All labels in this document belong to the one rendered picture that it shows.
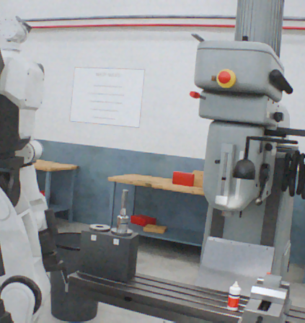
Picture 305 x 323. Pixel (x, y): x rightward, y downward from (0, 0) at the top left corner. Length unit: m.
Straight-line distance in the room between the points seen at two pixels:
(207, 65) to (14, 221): 0.79
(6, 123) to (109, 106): 5.33
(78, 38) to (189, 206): 3.07
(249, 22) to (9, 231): 1.21
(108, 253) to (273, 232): 0.74
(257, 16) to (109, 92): 4.94
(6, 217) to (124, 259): 0.63
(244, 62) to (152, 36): 5.08
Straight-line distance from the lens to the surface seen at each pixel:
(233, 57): 1.47
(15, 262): 1.46
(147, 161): 6.34
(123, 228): 1.86
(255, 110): 1.53
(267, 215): 2.04
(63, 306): 3.61
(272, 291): 1.65
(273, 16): 1.90
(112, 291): 1.81
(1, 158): 1.40
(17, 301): 1.45
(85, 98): 6.85
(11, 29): 1.43
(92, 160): 6.75
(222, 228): 2.09
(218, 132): 1.59
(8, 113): 1.35
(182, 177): 5.56
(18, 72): 1.34
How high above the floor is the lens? 1.59
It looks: 5 degrees down
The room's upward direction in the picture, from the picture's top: 5 degrees clockwise
